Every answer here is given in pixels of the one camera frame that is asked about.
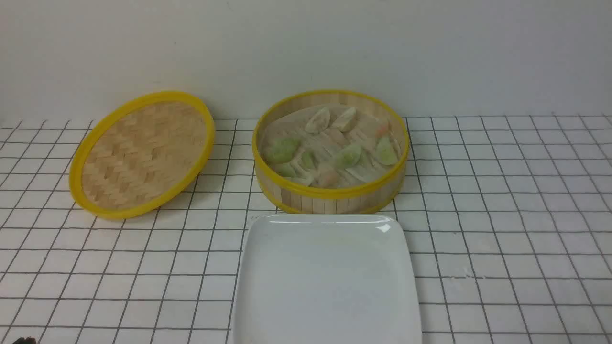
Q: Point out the bamboo steamer lid yellow rim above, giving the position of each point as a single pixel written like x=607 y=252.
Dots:
x=142 y=155

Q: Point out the white steamer liner cloth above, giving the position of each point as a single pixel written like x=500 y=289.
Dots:
x=324 y=149

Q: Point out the small green dumpling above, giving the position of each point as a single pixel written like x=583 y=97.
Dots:
x=286 y=170
x=307 y=160

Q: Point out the small green dumpling centre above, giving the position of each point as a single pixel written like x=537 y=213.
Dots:
x=307 y=160

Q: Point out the pale green dumpling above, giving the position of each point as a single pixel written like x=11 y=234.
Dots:
x=365 y=174

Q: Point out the white square plate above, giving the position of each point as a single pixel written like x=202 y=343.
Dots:
x=326 y=279

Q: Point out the translucent white dumpling centre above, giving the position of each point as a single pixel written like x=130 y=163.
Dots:
x=336 y=136

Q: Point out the thin green dumpling centre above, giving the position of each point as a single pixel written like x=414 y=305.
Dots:
x=364 y=160

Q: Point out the white dumpling front left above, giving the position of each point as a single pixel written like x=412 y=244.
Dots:
x=305 y=180

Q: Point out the dark object bottom left corner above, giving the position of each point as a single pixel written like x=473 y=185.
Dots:
x=25 y=340

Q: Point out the white dumpling back right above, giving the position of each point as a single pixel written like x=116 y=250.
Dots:
x=346 y=121

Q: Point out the small green dumpling front left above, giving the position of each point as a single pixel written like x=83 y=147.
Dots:
x=286 y=170

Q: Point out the pink dumpling right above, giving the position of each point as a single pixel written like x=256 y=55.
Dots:
x=383 y=130

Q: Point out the bamboo steamer basket yellow rim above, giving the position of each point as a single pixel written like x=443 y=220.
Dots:
x=366 y=198

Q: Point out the pink dumpling front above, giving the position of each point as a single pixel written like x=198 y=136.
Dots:
x=328 y=179

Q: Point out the large green dumpling centre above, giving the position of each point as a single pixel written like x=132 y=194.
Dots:
x=348 y=156

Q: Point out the white dumpling back left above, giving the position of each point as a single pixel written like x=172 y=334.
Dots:
x=319 y=121

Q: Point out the pink dumpling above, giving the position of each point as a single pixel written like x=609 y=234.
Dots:
x=383 y=130
x=328 y=179

